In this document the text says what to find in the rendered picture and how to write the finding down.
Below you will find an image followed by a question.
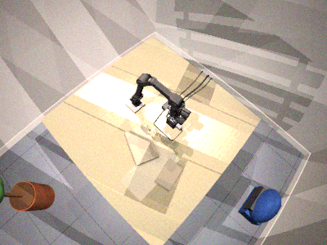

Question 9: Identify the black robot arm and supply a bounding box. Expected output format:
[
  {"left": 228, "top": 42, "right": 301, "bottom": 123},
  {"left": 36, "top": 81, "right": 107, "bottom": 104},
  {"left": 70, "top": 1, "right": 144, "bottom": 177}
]
[{"left": 129, "top": 73, "right": 191, "bottom": 119}]

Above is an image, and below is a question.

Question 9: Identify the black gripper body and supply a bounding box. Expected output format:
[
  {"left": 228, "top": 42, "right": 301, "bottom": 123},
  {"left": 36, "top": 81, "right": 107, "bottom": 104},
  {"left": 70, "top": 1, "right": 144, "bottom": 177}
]
[{"left": 162, "top": 101, "right": 187, "bottom": 125}]

